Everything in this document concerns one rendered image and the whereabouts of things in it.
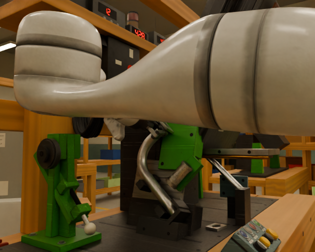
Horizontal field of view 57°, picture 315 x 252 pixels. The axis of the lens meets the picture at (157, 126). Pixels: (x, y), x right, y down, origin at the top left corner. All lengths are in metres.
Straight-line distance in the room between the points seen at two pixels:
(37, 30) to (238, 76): 0.21
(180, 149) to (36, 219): 0.46
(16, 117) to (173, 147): 0.48
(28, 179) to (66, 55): 0.68
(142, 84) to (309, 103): 0.12
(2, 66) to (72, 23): 11.86
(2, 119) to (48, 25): 0.66
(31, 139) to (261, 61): 0.82
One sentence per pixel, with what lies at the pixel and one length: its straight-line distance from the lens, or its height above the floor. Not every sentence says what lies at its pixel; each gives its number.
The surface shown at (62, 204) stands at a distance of 0.76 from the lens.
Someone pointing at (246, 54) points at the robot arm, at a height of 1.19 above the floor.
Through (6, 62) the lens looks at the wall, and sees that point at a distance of 12.27.
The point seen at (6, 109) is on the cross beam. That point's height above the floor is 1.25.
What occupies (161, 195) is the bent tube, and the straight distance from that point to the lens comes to 0.82.
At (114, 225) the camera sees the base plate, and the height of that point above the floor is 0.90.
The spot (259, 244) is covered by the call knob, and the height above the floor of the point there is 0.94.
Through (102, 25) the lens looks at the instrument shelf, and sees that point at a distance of 0.97.
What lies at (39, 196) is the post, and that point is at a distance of 0.92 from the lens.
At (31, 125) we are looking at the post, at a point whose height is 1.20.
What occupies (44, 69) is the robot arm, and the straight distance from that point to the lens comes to 0.31.
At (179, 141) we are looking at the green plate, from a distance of 0.87.
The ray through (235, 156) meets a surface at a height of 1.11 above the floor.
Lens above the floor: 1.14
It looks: 4 degrees up
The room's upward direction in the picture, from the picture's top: straight up
